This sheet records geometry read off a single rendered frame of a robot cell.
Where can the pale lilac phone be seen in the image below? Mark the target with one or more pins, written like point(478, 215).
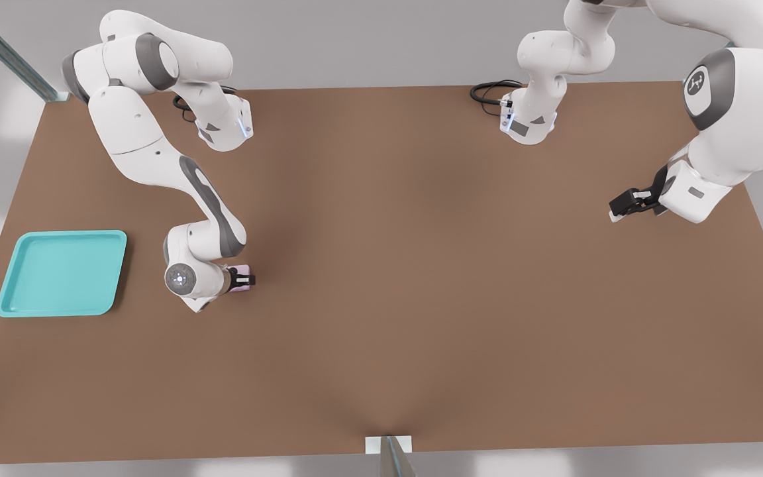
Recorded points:
point(242, 269)

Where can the pale blue-green tray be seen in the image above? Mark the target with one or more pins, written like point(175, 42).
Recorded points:
point(60, 273)

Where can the silver frame post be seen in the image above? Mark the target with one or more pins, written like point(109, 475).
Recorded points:
point(391, 457)
point(7, 53)

